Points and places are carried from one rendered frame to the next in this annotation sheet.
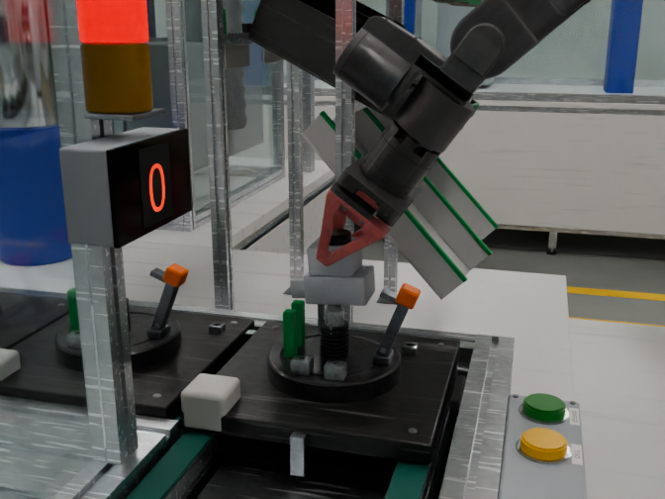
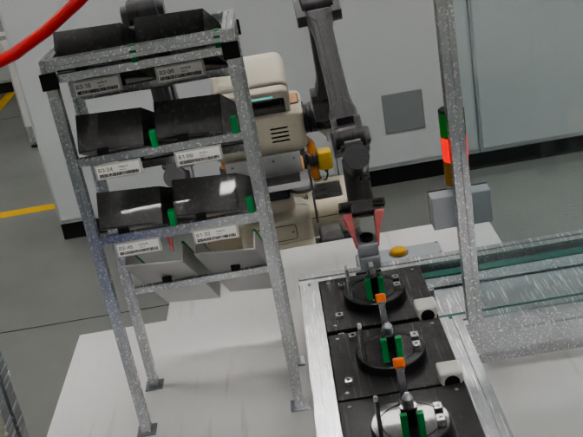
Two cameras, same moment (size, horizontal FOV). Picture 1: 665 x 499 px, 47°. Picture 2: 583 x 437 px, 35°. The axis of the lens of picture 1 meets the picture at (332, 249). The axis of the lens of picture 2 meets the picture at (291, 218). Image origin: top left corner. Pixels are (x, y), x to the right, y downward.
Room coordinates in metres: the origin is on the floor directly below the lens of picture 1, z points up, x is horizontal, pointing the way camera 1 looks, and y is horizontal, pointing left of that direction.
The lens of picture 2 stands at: (1.32, 1.74, 1.98)
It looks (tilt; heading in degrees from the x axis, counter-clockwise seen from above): 23 degrees down; 256
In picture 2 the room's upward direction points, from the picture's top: 10 degrees counter-clockwise
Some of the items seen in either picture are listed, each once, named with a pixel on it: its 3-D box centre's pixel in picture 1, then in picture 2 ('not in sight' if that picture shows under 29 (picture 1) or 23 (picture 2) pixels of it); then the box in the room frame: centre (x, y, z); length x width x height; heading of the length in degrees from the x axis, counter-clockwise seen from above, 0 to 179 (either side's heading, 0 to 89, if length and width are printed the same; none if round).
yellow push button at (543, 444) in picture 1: (543, 448); (398, 252); (0.60, -0.19, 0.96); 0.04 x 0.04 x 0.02
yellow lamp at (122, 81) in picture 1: (117, 76); (456, 170); (0.59, 0.16, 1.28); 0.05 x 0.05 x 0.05
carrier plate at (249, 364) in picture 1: (334, 379); (376, 300); (0.74, 0.00, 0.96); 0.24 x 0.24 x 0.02; 75
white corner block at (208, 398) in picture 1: (211, 402); (426, 310); (0.67, 0.12, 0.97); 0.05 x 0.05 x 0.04; 75
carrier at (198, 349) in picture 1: (115, 311); (389, 338); (0.81, 0.24, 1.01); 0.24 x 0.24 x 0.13; 75
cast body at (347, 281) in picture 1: (329, 265); (368, 251); (0.74, 0.00, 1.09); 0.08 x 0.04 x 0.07; 74
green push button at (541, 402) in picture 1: (543, 411); not in sight; (0.67, -0.21, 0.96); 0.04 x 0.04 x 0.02
